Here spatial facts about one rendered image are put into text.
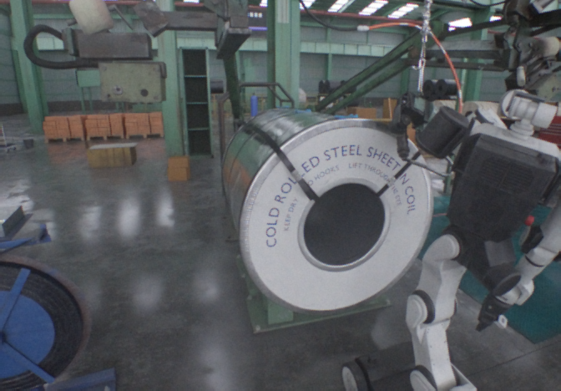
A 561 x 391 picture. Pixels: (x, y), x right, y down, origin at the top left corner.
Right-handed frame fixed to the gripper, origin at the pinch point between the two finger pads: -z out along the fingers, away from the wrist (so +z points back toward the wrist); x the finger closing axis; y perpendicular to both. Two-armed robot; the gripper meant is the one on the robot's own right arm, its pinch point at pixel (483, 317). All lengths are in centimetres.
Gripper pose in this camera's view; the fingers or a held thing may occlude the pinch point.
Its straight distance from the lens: 164.0
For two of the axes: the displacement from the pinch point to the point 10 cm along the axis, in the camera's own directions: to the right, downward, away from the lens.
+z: -0.5, -7.6, -6.5
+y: -7.7, -3.9, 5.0
